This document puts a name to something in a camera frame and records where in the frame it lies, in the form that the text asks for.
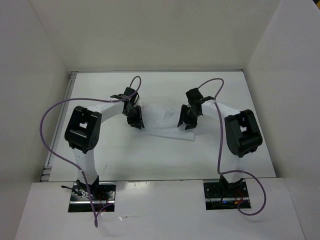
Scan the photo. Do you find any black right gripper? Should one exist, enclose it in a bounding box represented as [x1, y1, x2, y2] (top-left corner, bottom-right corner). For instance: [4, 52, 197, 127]
[177, 104, 201, 130]

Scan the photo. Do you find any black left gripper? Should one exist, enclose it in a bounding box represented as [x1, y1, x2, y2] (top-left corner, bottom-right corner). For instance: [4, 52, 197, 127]
[122, 104, 145, 129]

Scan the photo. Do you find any white fabric skirt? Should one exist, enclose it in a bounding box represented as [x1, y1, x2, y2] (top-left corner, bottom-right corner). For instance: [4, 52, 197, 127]
[139, 96, 195, 142]

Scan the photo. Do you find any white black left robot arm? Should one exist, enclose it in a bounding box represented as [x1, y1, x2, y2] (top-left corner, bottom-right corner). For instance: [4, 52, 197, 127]
[64, 93, 145, 200]

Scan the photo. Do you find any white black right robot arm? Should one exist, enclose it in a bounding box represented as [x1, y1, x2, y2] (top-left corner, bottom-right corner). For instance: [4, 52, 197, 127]
[178, 100, 263, 197]

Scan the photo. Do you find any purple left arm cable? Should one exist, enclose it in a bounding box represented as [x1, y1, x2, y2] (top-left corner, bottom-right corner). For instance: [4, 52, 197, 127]
[40, 75, 142, 229]

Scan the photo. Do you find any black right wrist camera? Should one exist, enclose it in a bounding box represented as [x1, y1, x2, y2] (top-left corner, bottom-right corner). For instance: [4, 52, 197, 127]
[185, 87, 204, 106]

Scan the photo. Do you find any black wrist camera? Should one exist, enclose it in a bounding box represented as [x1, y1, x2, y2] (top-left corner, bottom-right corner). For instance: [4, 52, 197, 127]
[123, 87, 139, 102]
[185, 87, 204, 106]

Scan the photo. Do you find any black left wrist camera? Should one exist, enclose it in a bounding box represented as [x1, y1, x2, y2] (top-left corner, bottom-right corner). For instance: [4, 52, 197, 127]
[123, 87, 139, 102]

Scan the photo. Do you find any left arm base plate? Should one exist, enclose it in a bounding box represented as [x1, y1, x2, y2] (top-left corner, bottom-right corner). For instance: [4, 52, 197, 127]
[66, 181, 116, 213]

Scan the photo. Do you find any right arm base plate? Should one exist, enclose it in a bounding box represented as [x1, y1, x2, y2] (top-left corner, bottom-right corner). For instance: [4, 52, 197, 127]
[203, 180, 251, 211]

